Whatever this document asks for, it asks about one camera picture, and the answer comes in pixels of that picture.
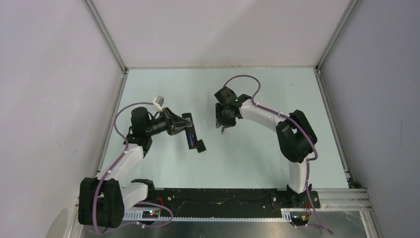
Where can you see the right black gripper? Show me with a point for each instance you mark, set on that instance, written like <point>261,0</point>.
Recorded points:
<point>220,120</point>

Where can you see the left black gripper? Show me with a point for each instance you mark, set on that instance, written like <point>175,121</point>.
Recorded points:
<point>174,123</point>

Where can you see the blue purple battery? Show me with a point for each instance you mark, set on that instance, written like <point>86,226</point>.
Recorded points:
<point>191,140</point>

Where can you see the black remote control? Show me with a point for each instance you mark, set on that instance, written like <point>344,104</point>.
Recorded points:
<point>190,130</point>

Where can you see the black battery cover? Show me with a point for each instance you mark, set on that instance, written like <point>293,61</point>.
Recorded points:
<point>200,146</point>

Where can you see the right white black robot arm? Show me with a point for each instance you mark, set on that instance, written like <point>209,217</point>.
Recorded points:
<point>295,135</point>

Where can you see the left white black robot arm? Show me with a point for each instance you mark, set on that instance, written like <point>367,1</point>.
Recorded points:
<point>124,167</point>

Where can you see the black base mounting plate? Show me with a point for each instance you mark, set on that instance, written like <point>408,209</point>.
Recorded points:
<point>216,203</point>

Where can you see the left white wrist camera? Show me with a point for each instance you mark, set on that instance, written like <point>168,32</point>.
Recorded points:
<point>158,103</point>

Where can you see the aluminium frame rail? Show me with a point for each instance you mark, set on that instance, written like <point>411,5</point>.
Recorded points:
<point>330,200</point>

